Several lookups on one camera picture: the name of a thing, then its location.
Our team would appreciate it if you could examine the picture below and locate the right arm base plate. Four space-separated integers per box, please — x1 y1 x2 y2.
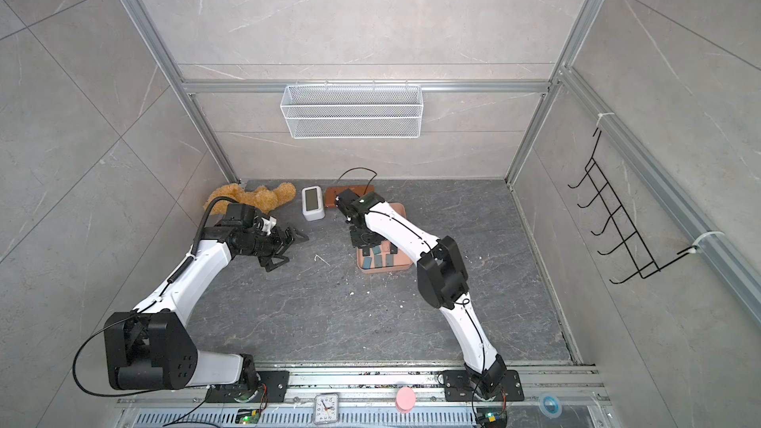
437 370 525 402

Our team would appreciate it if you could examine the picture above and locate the brown teddy bear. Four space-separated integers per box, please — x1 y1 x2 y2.
204 182 296 214

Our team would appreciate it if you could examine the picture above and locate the pink round cap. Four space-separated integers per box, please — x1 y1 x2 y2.
396 386 417 414

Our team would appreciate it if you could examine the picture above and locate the white wire mesh basket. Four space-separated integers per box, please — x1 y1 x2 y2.
281 83 424 140

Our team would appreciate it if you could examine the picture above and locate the white digital clock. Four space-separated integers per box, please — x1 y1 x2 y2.
301 185 325 222

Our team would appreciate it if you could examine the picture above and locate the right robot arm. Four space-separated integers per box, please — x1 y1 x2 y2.
334 188 507 399

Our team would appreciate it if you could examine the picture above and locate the black wire hook rack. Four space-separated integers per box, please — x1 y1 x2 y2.
567 128 699 285

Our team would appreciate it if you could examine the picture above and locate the blue tape roll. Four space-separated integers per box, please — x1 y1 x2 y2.
538 394 563 419

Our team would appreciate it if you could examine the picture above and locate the small analog clock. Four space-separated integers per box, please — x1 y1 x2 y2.
312 394 340 425

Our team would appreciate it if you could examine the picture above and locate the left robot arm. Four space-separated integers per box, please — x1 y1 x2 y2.
99 197 308 402

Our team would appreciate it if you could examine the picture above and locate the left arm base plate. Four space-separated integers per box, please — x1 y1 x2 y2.
205 371 291 403

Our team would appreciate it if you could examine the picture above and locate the brown leather case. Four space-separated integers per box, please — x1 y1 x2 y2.
324 184 375 208

